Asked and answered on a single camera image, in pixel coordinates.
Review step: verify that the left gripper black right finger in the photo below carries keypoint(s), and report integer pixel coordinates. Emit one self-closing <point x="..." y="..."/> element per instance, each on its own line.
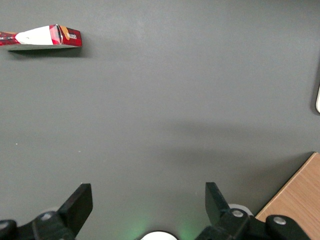
<point x="215" y="205"/>

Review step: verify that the dark grey table mat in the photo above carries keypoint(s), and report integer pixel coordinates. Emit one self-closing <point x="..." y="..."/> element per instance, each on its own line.
<point x="160" y="100"/>

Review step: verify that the wooden drawer cabinet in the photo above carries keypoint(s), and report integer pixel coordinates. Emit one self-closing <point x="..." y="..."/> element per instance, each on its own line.
<point x="300" y="195"/>

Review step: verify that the red tartan cookie box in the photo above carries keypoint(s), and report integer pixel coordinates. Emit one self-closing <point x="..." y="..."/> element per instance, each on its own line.
<point x="37" y="35"/>

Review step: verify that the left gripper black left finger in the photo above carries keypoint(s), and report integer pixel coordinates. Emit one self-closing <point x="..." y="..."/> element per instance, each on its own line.
<point x="75" y="207"/>

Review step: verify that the beige plastic tray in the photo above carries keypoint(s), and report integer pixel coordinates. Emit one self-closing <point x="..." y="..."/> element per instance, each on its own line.
<point x="318" y="100"/>

